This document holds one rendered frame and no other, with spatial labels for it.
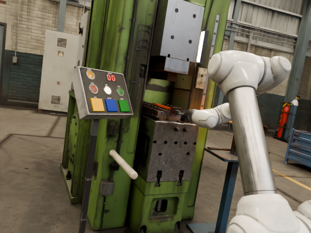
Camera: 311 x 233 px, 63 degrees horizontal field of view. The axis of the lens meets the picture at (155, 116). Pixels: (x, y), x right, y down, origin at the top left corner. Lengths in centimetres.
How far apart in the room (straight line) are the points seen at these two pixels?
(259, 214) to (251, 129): 27
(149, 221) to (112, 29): 154
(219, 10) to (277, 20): 805
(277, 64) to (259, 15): 879
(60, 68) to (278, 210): 659
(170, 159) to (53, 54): 559
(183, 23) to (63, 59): 540
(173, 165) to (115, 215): 61
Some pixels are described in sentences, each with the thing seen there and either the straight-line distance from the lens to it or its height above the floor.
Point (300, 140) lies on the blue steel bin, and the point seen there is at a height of 53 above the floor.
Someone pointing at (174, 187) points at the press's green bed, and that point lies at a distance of 203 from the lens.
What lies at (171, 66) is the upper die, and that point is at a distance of 186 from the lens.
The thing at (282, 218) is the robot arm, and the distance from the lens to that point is 85.
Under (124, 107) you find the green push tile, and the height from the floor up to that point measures 100.
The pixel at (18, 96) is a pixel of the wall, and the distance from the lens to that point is 790.
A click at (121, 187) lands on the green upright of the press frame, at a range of 207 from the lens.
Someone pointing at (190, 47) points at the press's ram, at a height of 146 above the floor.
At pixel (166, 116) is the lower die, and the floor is 95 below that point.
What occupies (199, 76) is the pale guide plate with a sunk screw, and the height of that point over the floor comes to 128.
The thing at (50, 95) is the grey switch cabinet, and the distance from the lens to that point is 711.
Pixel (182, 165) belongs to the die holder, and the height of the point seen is 59.
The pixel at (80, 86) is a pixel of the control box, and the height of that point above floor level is 109.
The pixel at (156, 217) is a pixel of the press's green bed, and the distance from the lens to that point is 212.
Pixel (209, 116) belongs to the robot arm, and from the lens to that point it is 150.
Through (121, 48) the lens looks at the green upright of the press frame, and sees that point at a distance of 186.
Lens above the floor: 116
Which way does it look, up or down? 7 degrees down
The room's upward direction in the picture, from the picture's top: 9 degrees clockwise
